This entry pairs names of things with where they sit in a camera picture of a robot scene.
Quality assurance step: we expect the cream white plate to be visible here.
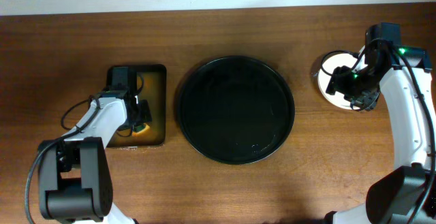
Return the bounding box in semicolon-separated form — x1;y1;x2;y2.
317;48;380;112

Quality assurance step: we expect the black rectangular tray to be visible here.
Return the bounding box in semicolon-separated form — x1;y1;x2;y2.
102;64;167;148

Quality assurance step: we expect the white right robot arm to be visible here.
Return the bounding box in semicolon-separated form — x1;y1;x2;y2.
318;41;435;223

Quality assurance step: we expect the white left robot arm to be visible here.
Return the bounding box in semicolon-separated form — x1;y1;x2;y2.
32;88;150;223

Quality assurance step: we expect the orange green scrub sponge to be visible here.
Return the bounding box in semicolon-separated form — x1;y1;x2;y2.
131;123;150;137

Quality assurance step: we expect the black round tray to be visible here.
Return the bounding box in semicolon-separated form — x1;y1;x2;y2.
174;55;296;165

